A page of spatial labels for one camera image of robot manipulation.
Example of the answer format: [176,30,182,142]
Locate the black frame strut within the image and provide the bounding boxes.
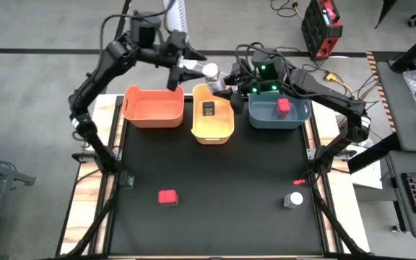
[311,169,371,259]
[58,169,122,259]

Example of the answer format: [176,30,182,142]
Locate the red block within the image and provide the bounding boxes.
[277,97,292,119]

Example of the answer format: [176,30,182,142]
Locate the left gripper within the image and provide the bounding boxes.
[166,30,209,92]

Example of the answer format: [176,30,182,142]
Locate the black diagonal beam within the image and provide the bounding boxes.
[347,133,401,174]

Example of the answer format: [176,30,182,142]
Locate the smoked paprika tin red lid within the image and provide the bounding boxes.
[157,189,180,207]

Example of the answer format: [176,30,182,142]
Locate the black right frame strut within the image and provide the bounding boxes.
[311,169,371,259]

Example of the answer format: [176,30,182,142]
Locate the glass spice jar white lid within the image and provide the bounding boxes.
[201,62,228,95]
[283,191,304,209]

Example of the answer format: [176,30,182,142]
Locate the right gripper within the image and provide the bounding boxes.
[212,59,254,115]

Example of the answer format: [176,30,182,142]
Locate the orange plastic bin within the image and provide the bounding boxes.
[122,85,186,129]

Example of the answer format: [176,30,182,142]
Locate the red black tool box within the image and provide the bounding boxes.
[300,0,344,61]

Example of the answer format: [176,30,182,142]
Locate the white ribbed hose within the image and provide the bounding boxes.
[162,0,189,34]

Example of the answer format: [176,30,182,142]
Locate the blue-grey plastic bin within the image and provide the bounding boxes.
[248,90,312,130]

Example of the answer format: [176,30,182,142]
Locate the yellow plastic bin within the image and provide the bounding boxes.
[191,83,235,146]

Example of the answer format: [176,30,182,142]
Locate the black left frame strut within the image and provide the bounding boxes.
[58,169,122,259]

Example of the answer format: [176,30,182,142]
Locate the white paper sheet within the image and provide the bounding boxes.
[348,142,383,191]

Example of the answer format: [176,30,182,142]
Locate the yellow cable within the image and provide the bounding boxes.
[324,71,355,95]

